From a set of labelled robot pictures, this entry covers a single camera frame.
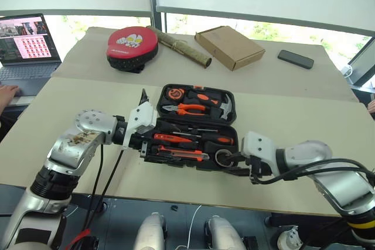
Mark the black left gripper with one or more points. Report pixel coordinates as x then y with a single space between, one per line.
140 138

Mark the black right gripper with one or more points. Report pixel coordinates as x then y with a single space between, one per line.
257 171

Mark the black tape roll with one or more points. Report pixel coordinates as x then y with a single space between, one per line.
218 160

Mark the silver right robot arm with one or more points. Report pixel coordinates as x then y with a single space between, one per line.
310 153

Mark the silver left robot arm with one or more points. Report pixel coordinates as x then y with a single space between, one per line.
88 124

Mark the black tool case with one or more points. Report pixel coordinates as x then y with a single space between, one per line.
193 119

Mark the bystander bare hand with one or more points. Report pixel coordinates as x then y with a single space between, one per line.
7 93

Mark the slim orange black screwdriver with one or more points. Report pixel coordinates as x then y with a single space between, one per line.
164 136

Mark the black orange tape measure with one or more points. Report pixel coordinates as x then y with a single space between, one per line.
175 93

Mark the orange utility knife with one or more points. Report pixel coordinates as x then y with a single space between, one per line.
181 153

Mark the thin black precision screwdriver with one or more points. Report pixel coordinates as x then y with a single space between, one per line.
199 130

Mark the silver head hammer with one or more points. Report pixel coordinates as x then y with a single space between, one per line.
225 106

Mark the silver rounded robot leg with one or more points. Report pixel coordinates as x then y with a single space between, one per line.
222 235
150 232

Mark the red round punch pad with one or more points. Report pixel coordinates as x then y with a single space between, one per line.
132 42

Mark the rolled bamboo mat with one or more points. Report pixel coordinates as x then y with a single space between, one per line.
181 49

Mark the white round caster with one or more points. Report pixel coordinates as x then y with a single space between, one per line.
288 239

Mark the flat brown cardboard box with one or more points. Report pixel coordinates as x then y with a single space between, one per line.
231 46

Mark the black smartphone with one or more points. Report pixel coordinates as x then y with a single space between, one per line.
296 59

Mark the grey laptop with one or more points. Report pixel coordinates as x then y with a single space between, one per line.
26 71

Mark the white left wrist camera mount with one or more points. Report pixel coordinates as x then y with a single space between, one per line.
143 115

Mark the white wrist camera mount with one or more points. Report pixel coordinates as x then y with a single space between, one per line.
143 115
257 144

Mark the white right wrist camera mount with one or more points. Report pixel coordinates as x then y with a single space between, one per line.
257 144

